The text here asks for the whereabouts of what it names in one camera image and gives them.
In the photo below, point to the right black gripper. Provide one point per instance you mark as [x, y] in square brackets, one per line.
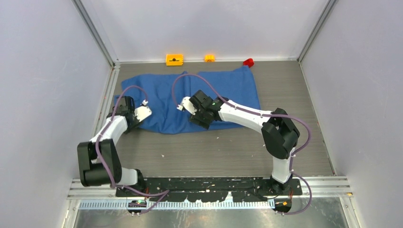
[204, 123]

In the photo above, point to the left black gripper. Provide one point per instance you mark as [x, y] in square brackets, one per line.
[136, 122]

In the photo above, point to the blue surgical drape cloth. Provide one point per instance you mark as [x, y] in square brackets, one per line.
[160, 89]

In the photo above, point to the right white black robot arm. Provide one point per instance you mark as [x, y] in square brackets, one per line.
[279, 134]

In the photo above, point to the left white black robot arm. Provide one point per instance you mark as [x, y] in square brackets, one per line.
[98, 159]

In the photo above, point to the small yellow plastic block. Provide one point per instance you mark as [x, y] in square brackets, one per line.
[209, 58]

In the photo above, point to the large yellow plastic block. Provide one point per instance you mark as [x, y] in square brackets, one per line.
[174, 60]

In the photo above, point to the red plastic object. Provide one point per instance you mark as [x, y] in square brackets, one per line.
[248, 62]

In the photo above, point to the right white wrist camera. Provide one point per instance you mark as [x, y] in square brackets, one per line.
[187, 105]

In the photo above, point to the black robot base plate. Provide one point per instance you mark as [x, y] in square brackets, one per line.
[212, 189]

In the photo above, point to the aluminium frame rail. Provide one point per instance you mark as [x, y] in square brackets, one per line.
[321, 186]

